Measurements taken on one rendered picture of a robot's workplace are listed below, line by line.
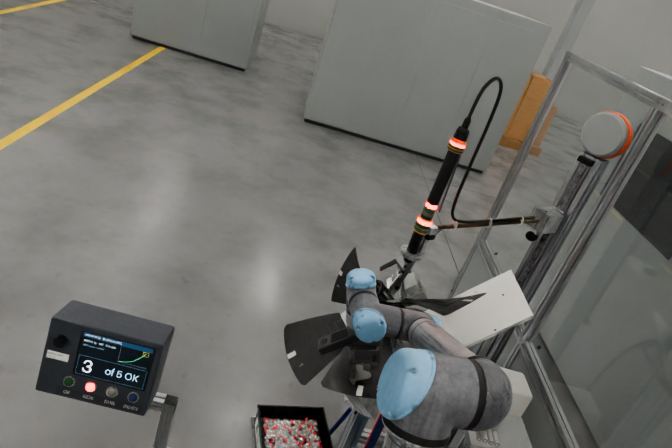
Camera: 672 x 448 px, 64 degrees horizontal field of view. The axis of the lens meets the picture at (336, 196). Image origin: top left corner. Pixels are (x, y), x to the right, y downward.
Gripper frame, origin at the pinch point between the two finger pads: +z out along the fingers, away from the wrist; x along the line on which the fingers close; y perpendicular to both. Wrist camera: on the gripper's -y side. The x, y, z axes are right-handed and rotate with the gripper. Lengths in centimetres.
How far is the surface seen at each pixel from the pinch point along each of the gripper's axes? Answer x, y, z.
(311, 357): 23.2, -13.2, 13.2
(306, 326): 31.9, -15.4, 7.4
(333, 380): 1.3, -5.1, 1.6
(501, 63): 569, 184, 26
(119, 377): -21, -54, -19
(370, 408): 9.0, 6.1, 20.2
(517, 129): 770, 279, 178
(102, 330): -18, -57, -31
